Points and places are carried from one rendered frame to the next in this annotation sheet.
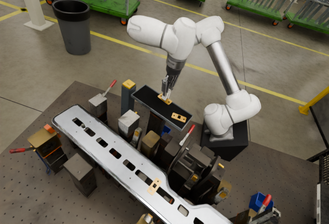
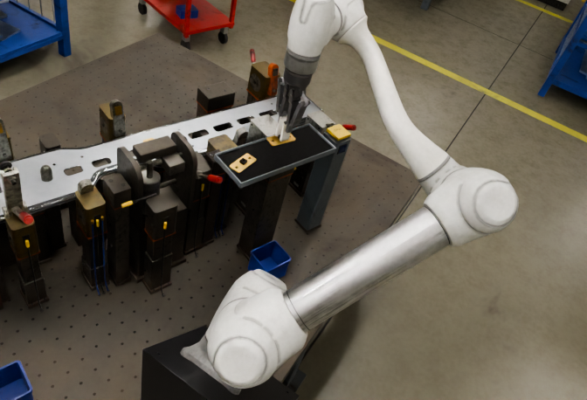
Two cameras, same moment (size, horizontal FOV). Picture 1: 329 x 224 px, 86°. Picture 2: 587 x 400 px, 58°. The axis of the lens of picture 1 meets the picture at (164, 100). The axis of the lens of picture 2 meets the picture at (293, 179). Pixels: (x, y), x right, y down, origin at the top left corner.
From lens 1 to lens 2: 1.64 m
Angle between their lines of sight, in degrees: 71
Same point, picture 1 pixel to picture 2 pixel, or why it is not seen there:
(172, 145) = (201, 163)
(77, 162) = (222, 90)
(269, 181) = not seen: outside the picture
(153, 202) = (133, 139)
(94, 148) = (238, 112)
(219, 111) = (252, 279)
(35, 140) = (261, 65)
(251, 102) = (238, 318)
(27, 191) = not seen: hidden behind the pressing
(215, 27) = (460, 182)
